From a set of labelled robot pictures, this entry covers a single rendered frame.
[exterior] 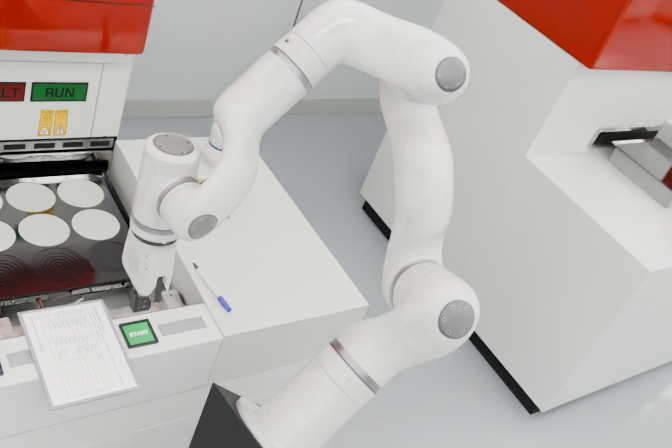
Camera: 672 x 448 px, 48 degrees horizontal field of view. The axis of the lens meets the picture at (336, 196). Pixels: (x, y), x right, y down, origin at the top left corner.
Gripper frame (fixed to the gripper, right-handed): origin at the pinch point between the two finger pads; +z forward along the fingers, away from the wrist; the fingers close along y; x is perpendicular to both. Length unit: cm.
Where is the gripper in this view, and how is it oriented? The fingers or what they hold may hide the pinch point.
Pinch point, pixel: (141, 299)
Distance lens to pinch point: 133.2
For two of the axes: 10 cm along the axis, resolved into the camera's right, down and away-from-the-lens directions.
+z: -2.9, 8.1, 5.2
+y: 5.2, 5.9, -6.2
